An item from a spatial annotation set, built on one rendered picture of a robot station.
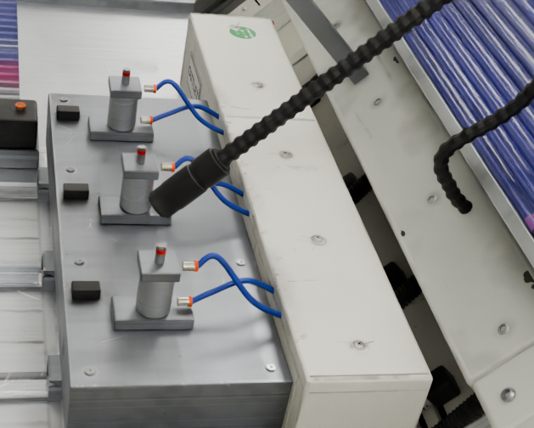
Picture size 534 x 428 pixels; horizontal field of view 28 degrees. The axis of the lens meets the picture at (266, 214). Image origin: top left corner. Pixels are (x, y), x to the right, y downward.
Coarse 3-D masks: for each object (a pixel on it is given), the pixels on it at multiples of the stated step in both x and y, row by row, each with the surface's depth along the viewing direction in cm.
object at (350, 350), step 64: (192, 64) 98; (256, 64) 94; (256, 192) 77; (320, 192) 79; (256, 256) 74; (320, 256) 72; (320, 320) 67; (384, 320) 68; (320, 384) 62; (384, 384) 63
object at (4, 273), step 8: (0, 264) 77; (8, 264) 77; (16, 264) 77; (24, 264) 77; (32, 264) 77; (0, 272) 76; (8, 272) 76; (16, 272) 76; (24, 272) 76; (32, 272) 76; (0, 280) 76; (8, 280) 76; (16, 280) 76; (24, 280) 77; (32, 280) 77
